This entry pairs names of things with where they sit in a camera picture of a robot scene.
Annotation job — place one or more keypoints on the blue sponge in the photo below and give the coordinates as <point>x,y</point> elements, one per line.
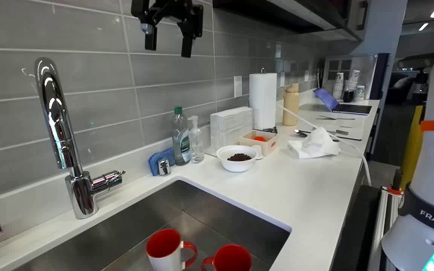
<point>158,161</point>

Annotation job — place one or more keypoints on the metal spoon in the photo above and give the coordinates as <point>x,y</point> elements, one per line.
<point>302,133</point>

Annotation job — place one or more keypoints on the crumpled white cloth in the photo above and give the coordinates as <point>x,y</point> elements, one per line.
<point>316,143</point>

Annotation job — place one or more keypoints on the yellow post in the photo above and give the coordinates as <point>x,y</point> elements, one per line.
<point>412,151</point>

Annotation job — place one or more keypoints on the blue open laptop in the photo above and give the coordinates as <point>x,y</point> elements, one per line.
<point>328,100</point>

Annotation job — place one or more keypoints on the white folded napkin stack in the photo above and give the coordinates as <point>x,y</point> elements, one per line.
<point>232,125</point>

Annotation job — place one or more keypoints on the orange scoop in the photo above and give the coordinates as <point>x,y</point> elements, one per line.
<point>260,137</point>

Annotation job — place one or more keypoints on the white bowl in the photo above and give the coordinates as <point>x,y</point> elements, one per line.
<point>238,164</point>

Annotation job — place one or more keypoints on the small wooden box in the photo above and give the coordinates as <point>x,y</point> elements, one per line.
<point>265,145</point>

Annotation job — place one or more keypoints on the white paper towel roll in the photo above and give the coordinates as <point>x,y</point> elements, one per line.
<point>263,100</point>

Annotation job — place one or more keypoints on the dark brown grounds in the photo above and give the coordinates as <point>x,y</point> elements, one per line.
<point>239,157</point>

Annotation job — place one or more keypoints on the tan bottle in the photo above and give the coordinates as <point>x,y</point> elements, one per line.
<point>292,106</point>

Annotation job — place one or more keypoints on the overhead cabinet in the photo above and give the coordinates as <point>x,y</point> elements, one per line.
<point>298,12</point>

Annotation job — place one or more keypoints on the stainless steel sink basin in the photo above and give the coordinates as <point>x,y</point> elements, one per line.
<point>177,215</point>

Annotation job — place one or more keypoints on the red inside white mug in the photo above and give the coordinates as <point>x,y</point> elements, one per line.
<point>165,250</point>
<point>233,258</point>

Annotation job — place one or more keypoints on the green dish soap bottle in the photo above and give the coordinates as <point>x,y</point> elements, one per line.
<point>180,140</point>

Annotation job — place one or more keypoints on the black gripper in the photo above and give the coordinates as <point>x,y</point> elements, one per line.
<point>170,9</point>

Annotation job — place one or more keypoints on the tall chrome kitchen faucet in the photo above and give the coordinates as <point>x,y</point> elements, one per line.
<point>57,121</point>

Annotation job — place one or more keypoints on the white wall outlet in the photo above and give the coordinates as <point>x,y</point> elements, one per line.
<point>238,86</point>

